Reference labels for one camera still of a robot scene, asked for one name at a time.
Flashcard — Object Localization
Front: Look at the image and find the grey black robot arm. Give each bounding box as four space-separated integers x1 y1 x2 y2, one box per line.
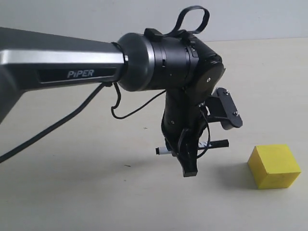
0 27 225 177

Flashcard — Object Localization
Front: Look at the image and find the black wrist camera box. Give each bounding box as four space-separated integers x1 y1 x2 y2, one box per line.
205 88 243 130

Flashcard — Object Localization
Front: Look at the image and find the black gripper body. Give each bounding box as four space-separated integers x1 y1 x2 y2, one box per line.
161 89 206 152

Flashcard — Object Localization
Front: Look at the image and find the thin black camera cable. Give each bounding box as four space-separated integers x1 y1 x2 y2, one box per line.
110 81 167 120

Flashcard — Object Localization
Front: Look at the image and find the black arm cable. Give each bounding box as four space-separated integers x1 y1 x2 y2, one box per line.
0 83 106 164

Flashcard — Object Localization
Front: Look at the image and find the yellow foam cube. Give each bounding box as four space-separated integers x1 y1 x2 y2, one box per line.
247 144 302 190

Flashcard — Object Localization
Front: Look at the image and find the black and white marker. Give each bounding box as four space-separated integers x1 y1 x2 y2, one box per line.
155 139 229 156

